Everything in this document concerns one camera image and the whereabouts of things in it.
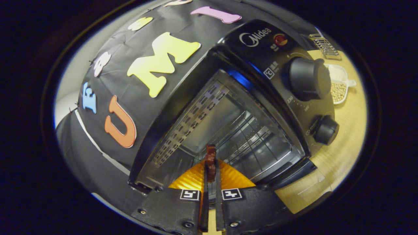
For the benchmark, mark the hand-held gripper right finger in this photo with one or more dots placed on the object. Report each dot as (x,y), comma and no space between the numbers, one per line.
(218,202)

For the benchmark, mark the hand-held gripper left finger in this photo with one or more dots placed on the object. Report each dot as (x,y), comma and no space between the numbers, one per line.
(205,202)

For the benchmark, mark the brown meat slice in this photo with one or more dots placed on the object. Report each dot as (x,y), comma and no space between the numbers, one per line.
(210,160)

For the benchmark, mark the black toaster oven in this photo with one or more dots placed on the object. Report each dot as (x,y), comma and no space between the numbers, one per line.
(307,78)

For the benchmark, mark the white divided snack dish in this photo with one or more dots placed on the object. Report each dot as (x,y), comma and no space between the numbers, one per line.
(339,93)

